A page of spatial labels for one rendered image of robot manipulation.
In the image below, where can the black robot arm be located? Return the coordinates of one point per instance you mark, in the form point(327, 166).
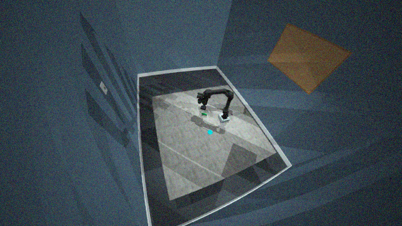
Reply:
point(207, 94)

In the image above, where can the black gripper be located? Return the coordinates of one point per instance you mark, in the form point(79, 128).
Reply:
point(203, 107)

